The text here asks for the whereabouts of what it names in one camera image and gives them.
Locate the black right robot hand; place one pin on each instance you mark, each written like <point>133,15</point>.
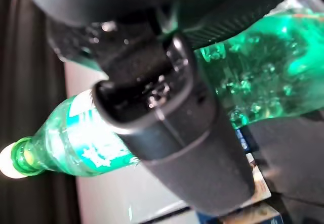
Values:
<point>177,145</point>

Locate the blue oreo cookie box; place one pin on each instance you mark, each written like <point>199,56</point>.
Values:
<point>253,216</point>
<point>244,143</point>

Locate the green sprite bottle yellow cap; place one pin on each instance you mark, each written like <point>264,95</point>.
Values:
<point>265,82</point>

